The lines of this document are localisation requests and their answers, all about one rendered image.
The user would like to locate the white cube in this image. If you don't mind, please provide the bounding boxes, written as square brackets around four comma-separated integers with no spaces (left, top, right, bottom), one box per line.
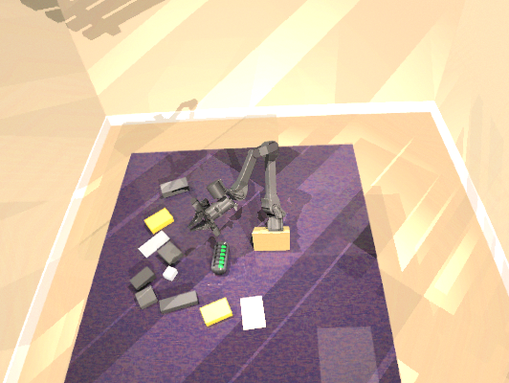
[163,266,178,281]

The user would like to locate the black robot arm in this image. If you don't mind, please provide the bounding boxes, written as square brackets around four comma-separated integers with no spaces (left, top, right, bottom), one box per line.
[207,141,286,232]

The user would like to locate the white flat bar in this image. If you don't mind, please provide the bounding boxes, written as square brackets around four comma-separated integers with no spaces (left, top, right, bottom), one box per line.
[139,232,170,258]

